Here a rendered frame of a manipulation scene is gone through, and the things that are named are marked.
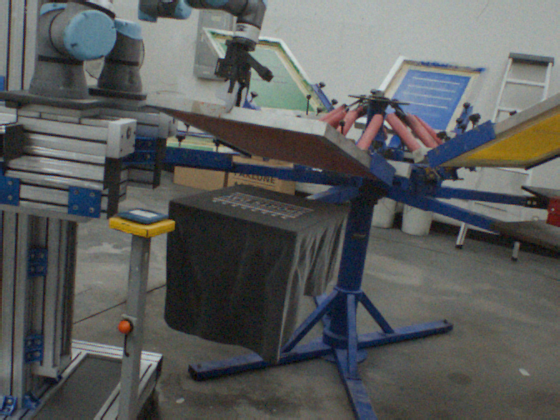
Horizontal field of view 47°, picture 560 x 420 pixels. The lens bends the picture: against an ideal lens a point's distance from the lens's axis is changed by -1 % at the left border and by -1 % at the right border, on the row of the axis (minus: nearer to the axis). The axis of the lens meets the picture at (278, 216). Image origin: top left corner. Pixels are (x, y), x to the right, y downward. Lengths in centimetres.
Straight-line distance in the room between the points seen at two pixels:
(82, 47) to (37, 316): 95
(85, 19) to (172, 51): 607
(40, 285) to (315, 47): 510
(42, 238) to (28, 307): 22
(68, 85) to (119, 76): 47
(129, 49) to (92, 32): 61
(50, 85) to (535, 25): 515
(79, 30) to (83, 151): 32
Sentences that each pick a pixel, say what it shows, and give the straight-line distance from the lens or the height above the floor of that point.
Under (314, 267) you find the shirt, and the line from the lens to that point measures 215.
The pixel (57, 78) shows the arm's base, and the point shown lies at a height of 130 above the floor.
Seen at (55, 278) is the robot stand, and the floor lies 67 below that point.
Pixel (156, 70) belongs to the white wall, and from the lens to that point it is 780.
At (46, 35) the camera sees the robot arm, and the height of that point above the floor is 141.
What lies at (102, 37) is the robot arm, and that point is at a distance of 166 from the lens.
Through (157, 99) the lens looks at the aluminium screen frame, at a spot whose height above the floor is 126.
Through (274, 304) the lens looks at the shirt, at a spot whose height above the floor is 71.
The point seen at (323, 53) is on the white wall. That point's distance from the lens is 681.
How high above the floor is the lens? 142
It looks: 13 degrees down
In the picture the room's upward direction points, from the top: 8 degrees clockwise
